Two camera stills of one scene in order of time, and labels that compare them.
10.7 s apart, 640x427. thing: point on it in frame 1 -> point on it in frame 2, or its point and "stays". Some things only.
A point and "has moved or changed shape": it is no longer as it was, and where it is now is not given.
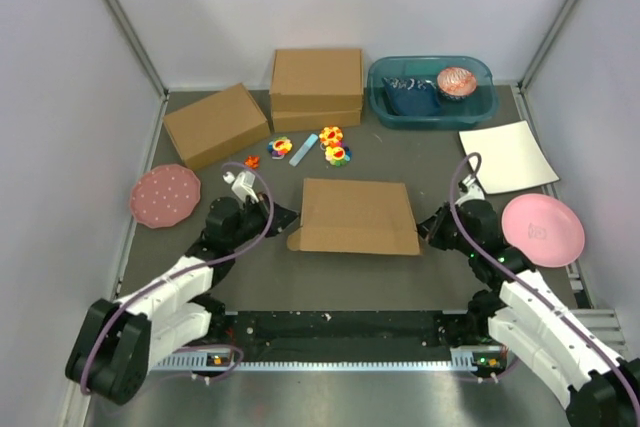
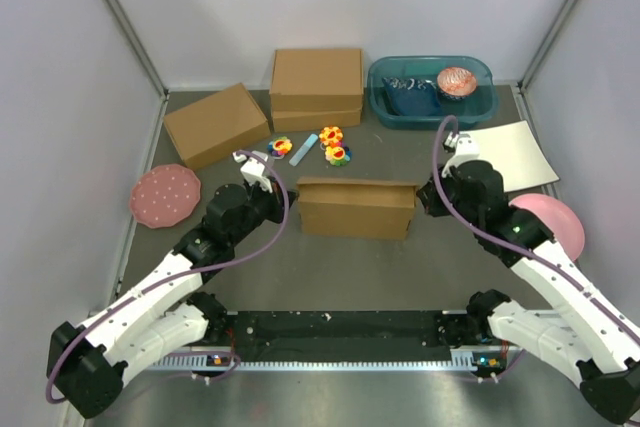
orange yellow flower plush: [330, 136] stays
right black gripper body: [449, 234] -> [467, 211]
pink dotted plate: [165, 196] stays
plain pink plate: [549, 230] stays
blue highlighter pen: [303, 150] stays
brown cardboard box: [356, 216] has moved or changed shape
